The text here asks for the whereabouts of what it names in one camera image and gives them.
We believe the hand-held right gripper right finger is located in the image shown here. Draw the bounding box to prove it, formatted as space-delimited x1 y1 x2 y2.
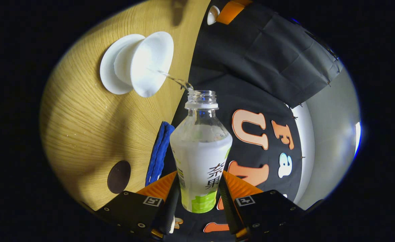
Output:
218 171 307 237

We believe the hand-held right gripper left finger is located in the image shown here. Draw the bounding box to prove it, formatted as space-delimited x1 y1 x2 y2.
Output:
95 171 181 237

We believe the clear water bottle white label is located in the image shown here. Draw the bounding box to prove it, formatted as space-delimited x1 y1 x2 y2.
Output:
169 90 233 214

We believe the dark brown round coaster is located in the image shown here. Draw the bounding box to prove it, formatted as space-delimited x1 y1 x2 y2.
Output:
107 160 131 194

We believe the white teacup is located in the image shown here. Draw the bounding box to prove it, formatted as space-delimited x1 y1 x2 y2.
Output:
114 31 174 98

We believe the blue folded towel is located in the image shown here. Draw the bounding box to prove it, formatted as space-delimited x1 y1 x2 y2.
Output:
145 121 175 187

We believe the white saucer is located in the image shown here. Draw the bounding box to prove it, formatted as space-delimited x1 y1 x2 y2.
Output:
99 34 146 95

